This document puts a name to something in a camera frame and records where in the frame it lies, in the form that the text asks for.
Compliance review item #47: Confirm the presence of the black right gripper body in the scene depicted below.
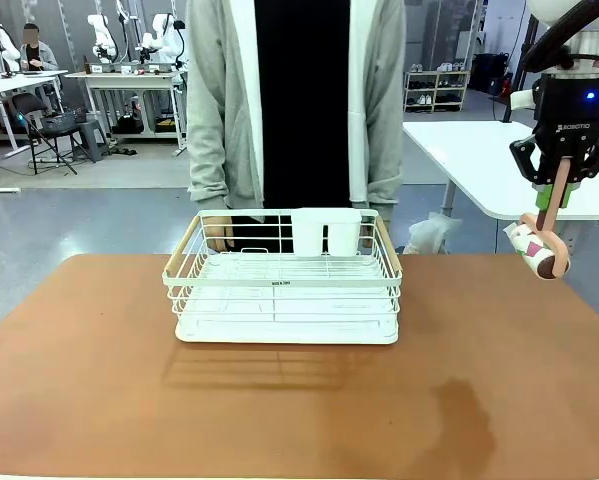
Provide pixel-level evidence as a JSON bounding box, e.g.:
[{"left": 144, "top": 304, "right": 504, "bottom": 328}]
[{"left": 533, "top": 73, "right": 599, "bottom": 175}]

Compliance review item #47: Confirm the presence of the white wire dish rack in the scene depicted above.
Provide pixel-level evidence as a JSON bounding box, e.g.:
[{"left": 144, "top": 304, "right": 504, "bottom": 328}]
[{"left": 162, "top": 208, "right": 405, "bottom": 346}]

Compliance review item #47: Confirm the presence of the person's left forearm grey sleeve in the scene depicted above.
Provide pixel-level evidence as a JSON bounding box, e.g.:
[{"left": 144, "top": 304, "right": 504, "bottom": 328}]
[{"left": 365, "top": 99, "right": 406, "bottom": 208}]

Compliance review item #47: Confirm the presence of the person's right forearm grey sleeve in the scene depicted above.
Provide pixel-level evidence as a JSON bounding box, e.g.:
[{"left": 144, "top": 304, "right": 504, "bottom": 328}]
[{"left": 187, "top": 107, "right": 231, "bottom": 212}]

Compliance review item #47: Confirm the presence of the person's left hand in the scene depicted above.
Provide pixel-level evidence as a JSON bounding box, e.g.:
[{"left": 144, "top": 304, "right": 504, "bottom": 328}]
[{"left": 361, "top": 219, "right": 381, "bottom": 249}]

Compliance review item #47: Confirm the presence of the person's right hand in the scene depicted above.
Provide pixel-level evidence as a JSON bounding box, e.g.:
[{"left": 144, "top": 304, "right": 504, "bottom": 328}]
[{"left": 210, "top": 216, "right": 238, "bottom": 254}]

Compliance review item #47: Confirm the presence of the black slanted stand pole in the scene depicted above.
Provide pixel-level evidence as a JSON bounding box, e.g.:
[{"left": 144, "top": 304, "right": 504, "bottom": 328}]
[{"left": 500, "top": 12, "right": 543, "bottom": 124}]

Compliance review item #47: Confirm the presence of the large white side table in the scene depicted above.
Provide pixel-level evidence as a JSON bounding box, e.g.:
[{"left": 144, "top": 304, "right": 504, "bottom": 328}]
[{"left": 402, "top": 120, "right": 599, "bottom": 222}]

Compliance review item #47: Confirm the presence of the black luggage pile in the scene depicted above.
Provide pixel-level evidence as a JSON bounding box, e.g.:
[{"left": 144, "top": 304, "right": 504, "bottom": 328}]
[{"left": 470, "top": 51, "right": 511, "bottom": 96}]

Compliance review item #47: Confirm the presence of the white crumpled plastic bag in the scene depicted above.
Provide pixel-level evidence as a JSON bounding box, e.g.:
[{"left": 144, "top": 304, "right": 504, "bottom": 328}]
[{"left": 407, "top": 211, "right": 464, "bottom": 255}]

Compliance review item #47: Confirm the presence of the light wooden shoe rack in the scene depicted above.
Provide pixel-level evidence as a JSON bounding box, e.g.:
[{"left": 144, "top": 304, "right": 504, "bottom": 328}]
[{"left": 402, "top": 69, "right": 473, "bottom": 114}]

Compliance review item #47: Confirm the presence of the white plastic cutlery holder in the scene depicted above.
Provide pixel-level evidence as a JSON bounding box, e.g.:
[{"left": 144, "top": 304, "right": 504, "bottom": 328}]
[{"left": 290, "top": 207, "right": 363, "bottom": 258}]

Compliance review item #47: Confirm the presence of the person in grey cardigan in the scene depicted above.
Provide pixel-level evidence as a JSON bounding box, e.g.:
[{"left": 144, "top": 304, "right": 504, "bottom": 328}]
[{"left": 185, "top": 0, "right": 407, "bottom": 254}]

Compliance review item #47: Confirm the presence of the black bag under workbench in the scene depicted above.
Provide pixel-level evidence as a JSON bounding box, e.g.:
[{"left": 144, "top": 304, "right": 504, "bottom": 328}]
[{"left": 112, "top": 113, "right": 145, "bottom": 135}]

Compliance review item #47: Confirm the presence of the white background workbench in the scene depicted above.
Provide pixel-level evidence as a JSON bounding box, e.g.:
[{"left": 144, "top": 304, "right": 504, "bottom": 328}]
[{"left": 63, "top": 69, "right": 189, "bottom": 157}]

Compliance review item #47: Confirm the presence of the grey plastic stool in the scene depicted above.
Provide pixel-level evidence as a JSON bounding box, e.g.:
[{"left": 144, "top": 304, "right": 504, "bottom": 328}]
[{"left": 72, "top": 118, "right": 111, "bottom": 165}]

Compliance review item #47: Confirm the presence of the black folding chair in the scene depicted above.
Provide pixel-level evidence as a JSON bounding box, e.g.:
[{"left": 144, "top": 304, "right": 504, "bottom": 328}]
[{"left": 10, "top": 91, "right": 80, "bottom": 177}]

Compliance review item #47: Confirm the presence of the seated person in background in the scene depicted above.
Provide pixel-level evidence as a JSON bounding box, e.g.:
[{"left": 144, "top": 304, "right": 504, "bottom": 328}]
[{"left": 17, "top": 22, "right": 61, "bottom": 72}]

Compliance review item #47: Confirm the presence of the white background desk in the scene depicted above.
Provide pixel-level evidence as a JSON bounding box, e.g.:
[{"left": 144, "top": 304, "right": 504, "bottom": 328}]
[{"left": 0, "top": 69, "right": 69, "bottom": 195}]

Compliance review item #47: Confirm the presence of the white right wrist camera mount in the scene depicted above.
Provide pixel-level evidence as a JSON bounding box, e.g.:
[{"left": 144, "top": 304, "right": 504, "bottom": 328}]
[{"left": 509, "top": 89, "right": 539, "bottom": 112}]

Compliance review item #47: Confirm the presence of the thick black right arm hose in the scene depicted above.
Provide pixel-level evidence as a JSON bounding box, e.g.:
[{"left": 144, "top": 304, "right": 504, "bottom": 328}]
[{"left": 522, "top": 0, "right": 599, "bottom": 72}]

